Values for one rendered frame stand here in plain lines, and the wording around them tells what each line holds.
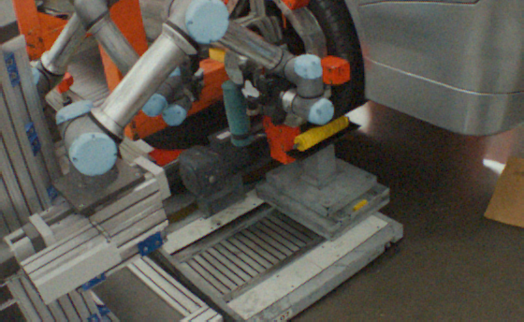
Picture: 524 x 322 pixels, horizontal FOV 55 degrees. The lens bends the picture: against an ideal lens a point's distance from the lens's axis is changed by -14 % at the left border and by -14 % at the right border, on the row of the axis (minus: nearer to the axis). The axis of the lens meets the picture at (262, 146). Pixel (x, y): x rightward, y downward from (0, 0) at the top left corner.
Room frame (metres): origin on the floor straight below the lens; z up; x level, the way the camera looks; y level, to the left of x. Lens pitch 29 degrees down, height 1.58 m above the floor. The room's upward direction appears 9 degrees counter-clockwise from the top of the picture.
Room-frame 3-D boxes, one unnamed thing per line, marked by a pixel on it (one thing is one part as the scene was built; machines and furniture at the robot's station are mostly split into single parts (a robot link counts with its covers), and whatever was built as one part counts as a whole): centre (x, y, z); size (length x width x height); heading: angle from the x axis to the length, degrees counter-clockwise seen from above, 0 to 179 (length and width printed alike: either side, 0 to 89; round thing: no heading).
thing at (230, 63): (1.96, -0.03, 0.85); 0.21 x 0.14 x 0.14; 124
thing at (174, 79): (1.70, 0.26, 0.91); 0.11 x 0.08 x 0.11; 164
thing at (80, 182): (1.33, 0.48, 0.87); 0.15 x 0.15 x 0.10
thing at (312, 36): (2.00, -0.09, 0.85); 0.54 x 0.07 x 0.54; 34
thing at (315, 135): (1.95, -0.24, 0.51); 0.29 x 0.06 x 0.06; 124
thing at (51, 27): (4.00, 1.30, 0.69); 0.52 x 0.17 x 0.35; 124
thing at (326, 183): (2.09, -0.23, 0.32); 0.40 x 0.30 x 0.28; 34
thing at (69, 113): (1.33, 0.48, 0.98); 0.13 x 0.12 x 0.14; 25
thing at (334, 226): (2.09, -0.23, 0.13); 0.50 x 0.36 x 0.10; 34
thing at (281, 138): (2.02, -0.12, 0.48); 0.16 x 0.12 x 0.17; 124
